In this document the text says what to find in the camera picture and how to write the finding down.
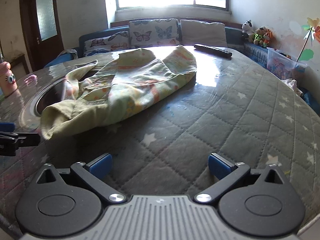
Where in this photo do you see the brown bear plush toy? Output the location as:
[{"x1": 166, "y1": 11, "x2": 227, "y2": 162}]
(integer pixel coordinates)
[{"x1": 254, "y1": 26, "x2": 267, "y2": 47}]

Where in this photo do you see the pink water bottle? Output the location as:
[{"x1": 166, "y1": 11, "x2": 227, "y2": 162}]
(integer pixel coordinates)
[{"x1": 0, "y1": 61, "x2": 18, "y2": 97}]

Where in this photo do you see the dark wooden door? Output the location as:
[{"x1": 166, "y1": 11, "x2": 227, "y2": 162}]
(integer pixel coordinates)
[{"x1": 19, "y1": 0, "x2": 64, "y2": 55}]

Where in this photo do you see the round built-in hob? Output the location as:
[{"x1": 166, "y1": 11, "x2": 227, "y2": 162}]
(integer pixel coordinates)
[{"x1": 19, "y1": 77, "x2": 83, "y2": 130}]

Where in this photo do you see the plain white cushion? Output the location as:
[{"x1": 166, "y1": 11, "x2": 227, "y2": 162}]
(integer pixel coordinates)
[{"x1": 180, "y1": 19, "x2": 228, "y2": 48}]

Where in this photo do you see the clear plastic toy box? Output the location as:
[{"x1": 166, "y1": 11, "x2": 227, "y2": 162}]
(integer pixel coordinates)
[{"x1": 266, "y1": 47, "x2": 308, "y2": 80}]

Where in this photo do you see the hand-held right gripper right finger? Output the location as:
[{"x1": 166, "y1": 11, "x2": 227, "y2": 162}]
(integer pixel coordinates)
[{"x1": 194, "y1": 152, "x2": 285, "y2": 204}]

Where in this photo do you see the colourful paper pinwheel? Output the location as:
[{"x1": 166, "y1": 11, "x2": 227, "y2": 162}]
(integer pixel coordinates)
[{"x1": 296, "y1": 17, "x2": 320, "y2": 63}]

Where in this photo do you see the dark wooden side table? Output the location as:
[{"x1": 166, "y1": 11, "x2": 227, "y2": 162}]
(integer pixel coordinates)
[{"x1": 9, "y1": 54, "x2": 33, "y2": 74}]

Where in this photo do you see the black and white plush toy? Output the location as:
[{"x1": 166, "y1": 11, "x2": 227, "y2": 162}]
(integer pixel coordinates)
[{"x1": 241, "y1": 19, "x2": 255, "y2": 43}]

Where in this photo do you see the orange fox plush toy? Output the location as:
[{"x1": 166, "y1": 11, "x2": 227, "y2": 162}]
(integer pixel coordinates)
[{"x1": 262, "y1": 29, "x2": 274, "y2": 48}]

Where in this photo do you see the long butterfly print cushion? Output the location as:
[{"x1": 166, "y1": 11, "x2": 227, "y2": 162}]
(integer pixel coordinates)
[{"x1": 84, "y1": 31, "x2": 130, "y2": 57}]

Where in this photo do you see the blue sofa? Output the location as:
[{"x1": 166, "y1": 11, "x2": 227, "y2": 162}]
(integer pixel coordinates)
[{"x1": 44, "y1": 20, "x2": 313, "y2": 108}]

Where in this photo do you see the pile of light clothes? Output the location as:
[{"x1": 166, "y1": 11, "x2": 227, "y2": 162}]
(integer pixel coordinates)
[{"x1": 282, "y1": 79, "x2": 304, "y2": 97}]

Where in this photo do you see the blue blanket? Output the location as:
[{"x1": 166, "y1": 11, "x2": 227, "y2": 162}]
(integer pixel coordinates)
[{"x1": 57, "y1": 49, "x2": 78, "y2": 62}]

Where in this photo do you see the square butterfly print cushion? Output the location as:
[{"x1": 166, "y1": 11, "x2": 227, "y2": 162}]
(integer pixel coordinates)
[{"x1": 129, "y1": 18, "x2": 179, "y2": 48}]

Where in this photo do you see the grey quilted star table cover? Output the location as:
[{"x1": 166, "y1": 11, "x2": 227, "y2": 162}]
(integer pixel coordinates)
[{"x1": 0, "y1": 46, "x2": 320, "y2": 230}]

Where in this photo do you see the black remote control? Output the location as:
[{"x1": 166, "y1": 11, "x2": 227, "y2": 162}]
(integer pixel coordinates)
[{"x1": 194, "y1": 44, "x2": 232, "y2": 59}]

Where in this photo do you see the green printed garment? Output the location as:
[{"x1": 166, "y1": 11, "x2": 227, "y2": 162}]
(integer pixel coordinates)
[{"x1": 40, "y1": 44, "x2": 197, "y2": 140}]

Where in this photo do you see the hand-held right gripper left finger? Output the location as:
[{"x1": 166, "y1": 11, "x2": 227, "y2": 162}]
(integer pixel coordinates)
[{"x1": 36, "y1": 153, "x2": 127, "y2": 204}]

